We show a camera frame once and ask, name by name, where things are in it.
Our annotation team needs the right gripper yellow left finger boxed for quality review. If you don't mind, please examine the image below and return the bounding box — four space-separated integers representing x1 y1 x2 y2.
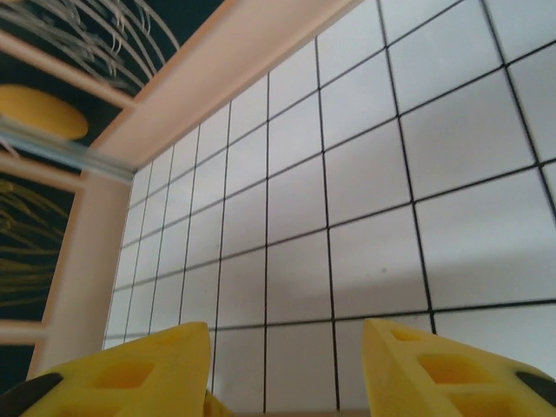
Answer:
0 321 238 417

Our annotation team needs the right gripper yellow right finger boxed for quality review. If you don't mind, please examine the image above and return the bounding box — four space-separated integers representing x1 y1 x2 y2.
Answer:
362 318 556 417

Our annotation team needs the aluminium frame post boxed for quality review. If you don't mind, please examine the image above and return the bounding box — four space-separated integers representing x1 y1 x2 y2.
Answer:
0 113 136 186

